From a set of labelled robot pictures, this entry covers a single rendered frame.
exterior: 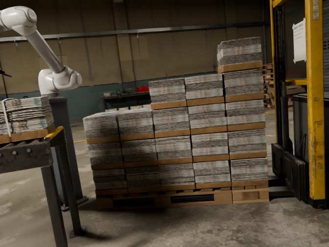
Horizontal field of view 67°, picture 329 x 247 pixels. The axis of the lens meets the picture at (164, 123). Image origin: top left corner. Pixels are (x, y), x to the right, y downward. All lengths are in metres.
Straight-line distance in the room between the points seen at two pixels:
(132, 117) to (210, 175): 0.79
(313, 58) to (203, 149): 0.98
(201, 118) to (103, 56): 7.04
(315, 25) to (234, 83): 0.62
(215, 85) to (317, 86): 0.67
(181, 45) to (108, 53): 2.58
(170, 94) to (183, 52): 7.31
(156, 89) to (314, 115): 1.13
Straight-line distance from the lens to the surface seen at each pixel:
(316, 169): 2.05
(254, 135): 2.04
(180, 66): 9.13
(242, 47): 1.99
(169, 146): 2.00
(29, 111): 1.54
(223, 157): 2.04
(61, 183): 2.48
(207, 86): 1.95
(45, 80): 2.40
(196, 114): 1.96
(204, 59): 9.48
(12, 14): 2.03
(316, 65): 1.93
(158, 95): 1.97
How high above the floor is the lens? 1.01
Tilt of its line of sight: 9 degrees down
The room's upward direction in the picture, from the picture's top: 7 degrees counter-clockwise
